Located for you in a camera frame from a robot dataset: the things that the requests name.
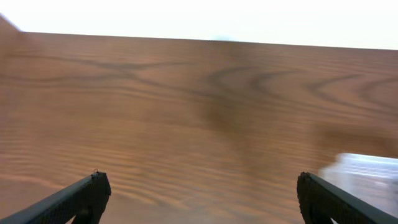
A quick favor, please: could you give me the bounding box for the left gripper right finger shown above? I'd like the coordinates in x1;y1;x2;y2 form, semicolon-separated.
297;172;397;224

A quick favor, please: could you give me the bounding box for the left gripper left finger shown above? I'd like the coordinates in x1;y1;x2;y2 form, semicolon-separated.
1;171;111;224

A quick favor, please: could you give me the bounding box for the clear plastic mesh basket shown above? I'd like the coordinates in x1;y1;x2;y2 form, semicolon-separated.
318;153;397;217

